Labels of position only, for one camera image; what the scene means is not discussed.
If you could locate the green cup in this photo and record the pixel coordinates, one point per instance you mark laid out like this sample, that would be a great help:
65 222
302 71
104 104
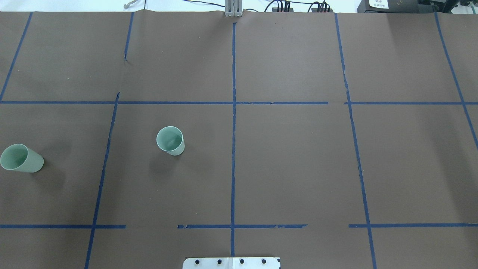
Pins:
18 157
170 139

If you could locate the black power strip left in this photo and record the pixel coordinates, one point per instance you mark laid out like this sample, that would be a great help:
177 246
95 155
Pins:
284 9

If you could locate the black power strip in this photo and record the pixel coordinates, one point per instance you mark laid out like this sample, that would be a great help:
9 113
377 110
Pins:
325 9
284 9

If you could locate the black power strip right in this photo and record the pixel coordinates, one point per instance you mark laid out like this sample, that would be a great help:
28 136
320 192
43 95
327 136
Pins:
325 9

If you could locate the black device with label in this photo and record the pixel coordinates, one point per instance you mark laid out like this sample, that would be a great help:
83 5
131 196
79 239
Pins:
394 6

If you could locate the aluminium profile post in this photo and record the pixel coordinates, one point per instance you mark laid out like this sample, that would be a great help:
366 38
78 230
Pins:
233 8

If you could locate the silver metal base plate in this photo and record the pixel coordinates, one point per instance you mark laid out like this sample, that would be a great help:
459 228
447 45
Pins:
232 263

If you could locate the grey cable end piece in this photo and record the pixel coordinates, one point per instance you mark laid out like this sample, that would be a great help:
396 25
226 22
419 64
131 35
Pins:
127 5

